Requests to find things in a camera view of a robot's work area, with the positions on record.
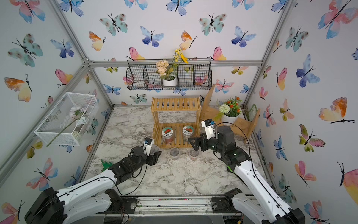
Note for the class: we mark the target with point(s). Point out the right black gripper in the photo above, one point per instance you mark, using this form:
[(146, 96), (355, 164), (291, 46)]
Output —
[(199, 140)]

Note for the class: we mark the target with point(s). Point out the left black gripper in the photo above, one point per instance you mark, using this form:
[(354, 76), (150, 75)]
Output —
[(153, 159)]

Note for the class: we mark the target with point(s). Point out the red seed jar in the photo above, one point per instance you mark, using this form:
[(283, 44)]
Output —
[(193, 154)]

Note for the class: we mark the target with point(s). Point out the strawberry lid jar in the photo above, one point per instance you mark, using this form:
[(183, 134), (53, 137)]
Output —
[(168, 135), (187, 132)]

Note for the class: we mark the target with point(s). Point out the dark seed jar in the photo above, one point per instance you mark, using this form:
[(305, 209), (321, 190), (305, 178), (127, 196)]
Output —
[(175, 153)]

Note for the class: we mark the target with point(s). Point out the two-tier wooden slat shelf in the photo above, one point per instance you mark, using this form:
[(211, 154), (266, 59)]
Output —
[(175, 113)]

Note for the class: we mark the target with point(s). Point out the purple seed jar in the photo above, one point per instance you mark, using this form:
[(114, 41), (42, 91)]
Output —
[(154, 149)]

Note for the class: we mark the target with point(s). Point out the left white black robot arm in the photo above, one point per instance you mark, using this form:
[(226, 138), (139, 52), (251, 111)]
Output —
[(70, 204)]

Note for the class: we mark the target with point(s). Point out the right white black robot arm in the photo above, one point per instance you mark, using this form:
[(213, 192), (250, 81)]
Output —
[(260, 187)]

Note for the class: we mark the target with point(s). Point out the green garden rake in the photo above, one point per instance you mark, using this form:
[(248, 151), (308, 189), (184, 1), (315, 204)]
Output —
[(106, 165)]

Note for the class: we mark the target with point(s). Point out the tilted wooden stand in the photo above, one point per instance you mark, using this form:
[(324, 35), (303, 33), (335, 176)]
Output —
[(241, 127)]

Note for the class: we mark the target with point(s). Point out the white pot orange flowers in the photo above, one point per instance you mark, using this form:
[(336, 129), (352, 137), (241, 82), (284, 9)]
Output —
[(229, 110)]

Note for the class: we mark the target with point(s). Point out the pink white artificial flower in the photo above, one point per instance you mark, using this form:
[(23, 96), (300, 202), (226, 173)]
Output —
[(76, 113)]

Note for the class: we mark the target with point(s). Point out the white pot beige yellow flowers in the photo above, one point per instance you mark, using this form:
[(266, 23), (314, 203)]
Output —
[(168, 69)]

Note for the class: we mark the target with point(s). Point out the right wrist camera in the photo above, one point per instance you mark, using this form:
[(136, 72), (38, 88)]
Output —
[(208, 126)]

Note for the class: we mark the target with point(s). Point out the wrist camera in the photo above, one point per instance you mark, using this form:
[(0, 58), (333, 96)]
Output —
[(208, 126), (147, 145)]

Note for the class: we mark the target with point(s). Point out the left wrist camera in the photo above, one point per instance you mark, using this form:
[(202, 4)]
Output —
[(147, 145)]

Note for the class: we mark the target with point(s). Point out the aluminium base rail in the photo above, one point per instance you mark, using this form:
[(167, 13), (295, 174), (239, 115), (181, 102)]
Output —
[(147, 206)]

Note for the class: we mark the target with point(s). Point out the white mesh wall basket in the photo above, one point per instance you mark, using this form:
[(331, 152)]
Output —
[(59, 117)]

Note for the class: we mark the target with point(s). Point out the black wire wall basket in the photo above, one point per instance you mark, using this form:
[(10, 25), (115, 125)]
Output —
[(141, 75)]

